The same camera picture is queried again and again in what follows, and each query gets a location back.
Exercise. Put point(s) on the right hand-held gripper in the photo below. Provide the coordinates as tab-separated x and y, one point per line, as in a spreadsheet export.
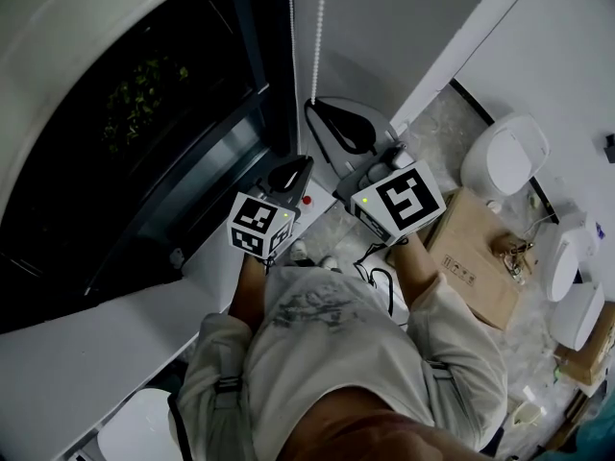
403	202

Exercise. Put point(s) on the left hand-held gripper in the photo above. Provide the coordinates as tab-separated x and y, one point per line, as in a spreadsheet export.
259	228

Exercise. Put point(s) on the white roller blind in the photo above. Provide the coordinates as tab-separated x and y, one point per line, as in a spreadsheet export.
48	41

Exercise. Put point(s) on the person's left forearm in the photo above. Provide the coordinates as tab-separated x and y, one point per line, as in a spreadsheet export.
250	291

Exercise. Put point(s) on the person's right forearm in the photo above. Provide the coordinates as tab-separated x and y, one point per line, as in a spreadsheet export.
415	276

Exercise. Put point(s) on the clear bottle with red cap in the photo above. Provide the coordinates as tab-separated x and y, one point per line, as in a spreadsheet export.
307	201

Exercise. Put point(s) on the person's left white shoe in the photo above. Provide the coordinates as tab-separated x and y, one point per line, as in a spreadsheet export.
299	250

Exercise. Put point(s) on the person's white shoe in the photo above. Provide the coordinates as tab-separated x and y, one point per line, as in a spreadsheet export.
299	250
328	262

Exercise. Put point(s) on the person's right white shoe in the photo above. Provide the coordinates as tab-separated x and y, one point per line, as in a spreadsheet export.
328	262

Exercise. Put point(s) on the small grey window latch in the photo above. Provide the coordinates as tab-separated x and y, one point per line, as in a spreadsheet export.
177	256

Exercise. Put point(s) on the small white round cap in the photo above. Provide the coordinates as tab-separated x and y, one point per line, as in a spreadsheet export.
494	205

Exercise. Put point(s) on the white toilet with round lid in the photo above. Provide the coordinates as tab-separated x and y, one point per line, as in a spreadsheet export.
509	156

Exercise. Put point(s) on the large brown cardboard box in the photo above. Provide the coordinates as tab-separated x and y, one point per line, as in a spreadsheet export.
475	252

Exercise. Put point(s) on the green leafy plant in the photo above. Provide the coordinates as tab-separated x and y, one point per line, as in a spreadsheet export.
139	99

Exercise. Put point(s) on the person's beige printed shirt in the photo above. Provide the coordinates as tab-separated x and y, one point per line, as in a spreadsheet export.
336	353

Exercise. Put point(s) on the bronze faucet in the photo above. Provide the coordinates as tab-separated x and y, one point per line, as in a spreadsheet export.
511	255

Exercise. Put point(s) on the white toilet lids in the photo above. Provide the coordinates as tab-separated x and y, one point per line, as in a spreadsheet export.
564	264

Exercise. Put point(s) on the white window sill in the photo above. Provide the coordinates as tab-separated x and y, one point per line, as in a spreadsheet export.
96	353

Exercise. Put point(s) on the person's face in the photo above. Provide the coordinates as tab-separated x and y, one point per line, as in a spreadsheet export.
379	432

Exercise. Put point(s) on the plain white toilet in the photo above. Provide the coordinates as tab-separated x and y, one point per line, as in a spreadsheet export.
576	317

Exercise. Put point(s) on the white plastic seat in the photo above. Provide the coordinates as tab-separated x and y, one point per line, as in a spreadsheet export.
134	430

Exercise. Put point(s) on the small brown cardboard box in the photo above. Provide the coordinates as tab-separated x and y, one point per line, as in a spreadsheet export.
588	358

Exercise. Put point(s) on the cream plastic part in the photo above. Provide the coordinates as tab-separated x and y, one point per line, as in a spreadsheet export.
527	413

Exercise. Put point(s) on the blue disposable head cover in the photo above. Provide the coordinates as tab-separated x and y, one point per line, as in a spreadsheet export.
598	437

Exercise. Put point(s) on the dark window frame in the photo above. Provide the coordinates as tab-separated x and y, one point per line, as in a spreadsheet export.
192	185

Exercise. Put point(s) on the black wall fixture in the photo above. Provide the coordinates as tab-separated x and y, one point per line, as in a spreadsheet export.
610	148

